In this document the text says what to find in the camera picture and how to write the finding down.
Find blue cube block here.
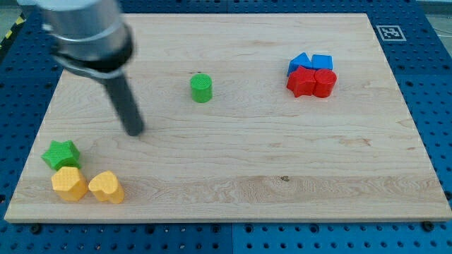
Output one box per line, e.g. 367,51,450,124
311,54,333,70

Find red cylinder block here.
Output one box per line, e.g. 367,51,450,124
313,68,337,98

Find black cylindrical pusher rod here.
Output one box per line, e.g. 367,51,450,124
100,74,144,136

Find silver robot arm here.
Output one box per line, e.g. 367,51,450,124
16,0,145,136

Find blue triangle block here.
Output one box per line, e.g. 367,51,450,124
287,52,313,77

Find yellow pentagon block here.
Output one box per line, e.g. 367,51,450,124
51,167,88,202

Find red star block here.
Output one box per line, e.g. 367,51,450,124
287,66,316,97

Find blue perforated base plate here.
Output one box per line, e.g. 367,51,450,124
1,0,451,253

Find wooden board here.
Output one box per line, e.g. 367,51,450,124
5,13,451,224

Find green cylinder block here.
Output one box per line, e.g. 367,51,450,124
190,73,213,103

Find white fiducial marker tag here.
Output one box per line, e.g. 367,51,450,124
376,25,406,42

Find yellow heart block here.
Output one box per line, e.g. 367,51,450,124
88,171,124,204

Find green star block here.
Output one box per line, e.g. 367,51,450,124
41,140,81,171

